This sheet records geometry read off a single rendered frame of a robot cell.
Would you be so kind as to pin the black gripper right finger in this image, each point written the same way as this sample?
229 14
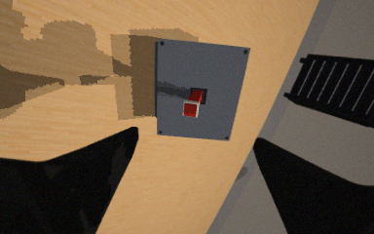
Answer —
311 200

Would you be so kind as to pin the dark red peg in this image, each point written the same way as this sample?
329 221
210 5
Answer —
191 105

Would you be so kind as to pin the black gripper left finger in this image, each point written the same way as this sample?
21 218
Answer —
70 194

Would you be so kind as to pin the grey rectangular panel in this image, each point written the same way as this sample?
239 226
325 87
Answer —
182 67

